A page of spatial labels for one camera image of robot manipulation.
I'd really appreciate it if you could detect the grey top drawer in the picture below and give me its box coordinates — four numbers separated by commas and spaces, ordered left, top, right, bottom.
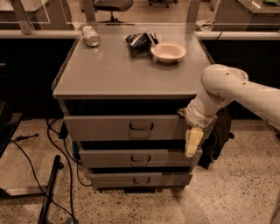
63, 113, 218, 142

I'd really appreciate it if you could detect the black cable left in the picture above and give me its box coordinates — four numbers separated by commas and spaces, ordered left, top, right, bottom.
10, 133, 77, 224

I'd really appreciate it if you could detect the grey drawer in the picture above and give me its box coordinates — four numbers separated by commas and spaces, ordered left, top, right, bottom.
80, 149, 202, 168
63, 113, 218, 142
89, 172, 192, 189

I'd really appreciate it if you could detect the crumpled dark chip bag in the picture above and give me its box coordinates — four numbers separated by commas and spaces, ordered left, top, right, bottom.
125, 31, 158, 49

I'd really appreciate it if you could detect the black pole stand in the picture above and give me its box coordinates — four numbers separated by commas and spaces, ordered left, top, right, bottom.
38, 155, 62, 224

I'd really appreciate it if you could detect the silver soda can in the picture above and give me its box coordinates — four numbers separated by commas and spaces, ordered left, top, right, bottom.
82, 25, 100, 47

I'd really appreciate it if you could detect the grey bottom drawer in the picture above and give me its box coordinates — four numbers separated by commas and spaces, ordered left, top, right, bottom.
89, 172, 192, 189

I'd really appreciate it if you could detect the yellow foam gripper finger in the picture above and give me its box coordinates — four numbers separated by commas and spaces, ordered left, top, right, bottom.
185, 127, 204, 158

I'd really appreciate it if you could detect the grey drawer cabinet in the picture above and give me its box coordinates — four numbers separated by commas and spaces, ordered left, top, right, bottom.
52, 24, 210, 191

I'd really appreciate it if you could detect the black backpack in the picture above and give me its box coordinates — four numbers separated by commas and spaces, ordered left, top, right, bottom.
198, 108, 235, 169

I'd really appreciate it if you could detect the grey middle drawer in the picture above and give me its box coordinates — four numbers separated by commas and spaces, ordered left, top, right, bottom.
80, 149, 202, 168

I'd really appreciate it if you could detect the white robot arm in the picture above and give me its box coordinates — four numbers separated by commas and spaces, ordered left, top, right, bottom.
178, 64, 280, 158

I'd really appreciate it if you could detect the office chair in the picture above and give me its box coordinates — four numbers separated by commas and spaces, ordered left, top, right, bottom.
94, 0, 133, 23

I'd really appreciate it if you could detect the black floor cable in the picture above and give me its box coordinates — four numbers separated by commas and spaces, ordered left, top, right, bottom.
45, 117, 93, 224

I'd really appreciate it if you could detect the white bowl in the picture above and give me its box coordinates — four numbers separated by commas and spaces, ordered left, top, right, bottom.
150, 41, 186, 64

